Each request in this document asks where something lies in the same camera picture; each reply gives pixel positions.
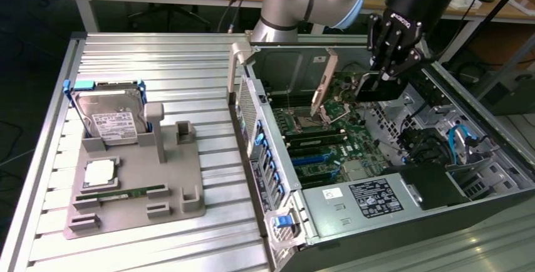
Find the hard disk with blue caddy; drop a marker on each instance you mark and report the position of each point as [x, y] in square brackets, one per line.
[112, 118]

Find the black computer tower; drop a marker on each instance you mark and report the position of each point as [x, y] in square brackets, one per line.
[514, 96]

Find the black air shroud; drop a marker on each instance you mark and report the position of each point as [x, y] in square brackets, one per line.
[435, 187]

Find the metal socket cover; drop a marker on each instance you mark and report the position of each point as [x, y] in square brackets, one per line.
[336, 110]

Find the open PC case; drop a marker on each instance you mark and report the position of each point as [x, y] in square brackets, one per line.
[480, 228]

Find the silver CPU chip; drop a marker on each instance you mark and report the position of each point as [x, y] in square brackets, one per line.
[99, 174]

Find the grey printed parts rack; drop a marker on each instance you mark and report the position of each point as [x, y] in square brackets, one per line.
[134, 171]

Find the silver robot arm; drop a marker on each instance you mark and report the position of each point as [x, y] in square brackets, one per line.
[284, 8]

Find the grey printed corner clamp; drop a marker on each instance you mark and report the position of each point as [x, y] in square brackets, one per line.
[242, 51]

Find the black graphics card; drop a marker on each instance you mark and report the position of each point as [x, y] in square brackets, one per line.
[376, 91]

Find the silver disk bay cage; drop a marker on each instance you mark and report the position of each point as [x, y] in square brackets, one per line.
[388, 118]

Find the green motherboard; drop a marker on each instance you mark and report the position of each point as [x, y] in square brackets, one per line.
[359, 146]

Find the CPU socket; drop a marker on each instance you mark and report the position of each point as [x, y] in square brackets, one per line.
[303, 121]

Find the grey power supply unit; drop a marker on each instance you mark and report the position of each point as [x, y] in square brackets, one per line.
[334, 215]

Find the wooden desk with clutter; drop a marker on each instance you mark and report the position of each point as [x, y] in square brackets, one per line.
[510, 12]

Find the blue expansion slot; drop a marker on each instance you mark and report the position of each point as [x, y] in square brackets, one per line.
[310, 160]

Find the black RAM stick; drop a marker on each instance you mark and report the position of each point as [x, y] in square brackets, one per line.
[318, 140]

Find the black slanted pole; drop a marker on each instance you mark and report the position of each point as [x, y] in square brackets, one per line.
[492, 12]

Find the blue slot retainer clips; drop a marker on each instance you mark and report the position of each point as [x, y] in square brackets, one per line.
[275, 176]

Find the blue case latch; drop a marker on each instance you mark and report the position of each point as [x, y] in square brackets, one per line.
[280, 222]

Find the white plastic part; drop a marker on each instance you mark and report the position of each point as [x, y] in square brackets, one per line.
[463, 2]

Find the green RAM stick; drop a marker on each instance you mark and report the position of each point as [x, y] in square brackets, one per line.
[122, 194]

